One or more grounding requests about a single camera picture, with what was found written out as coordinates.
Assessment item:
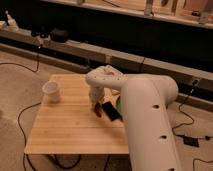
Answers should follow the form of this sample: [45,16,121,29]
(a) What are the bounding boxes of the black floor cable left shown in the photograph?
[16,101,42,171]

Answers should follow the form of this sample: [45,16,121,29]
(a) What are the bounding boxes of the black cable right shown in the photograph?
[171,79,201,138]

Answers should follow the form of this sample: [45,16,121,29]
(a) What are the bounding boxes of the black power adapter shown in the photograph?
[183,136,199,147]

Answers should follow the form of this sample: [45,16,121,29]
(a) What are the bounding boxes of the bamboo table board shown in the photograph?
[24,74,128,154]

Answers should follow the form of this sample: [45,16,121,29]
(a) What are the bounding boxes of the white ceramic cup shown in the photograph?
[42,81,60,103]

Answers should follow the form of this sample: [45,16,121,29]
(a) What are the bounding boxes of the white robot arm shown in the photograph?
[85,66,182,171]

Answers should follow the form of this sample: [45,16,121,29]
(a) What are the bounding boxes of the black rectangular block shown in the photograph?
[102,101,122,121]

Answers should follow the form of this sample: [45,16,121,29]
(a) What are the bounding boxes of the black camera on ledge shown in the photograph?
[31,29,70,43]

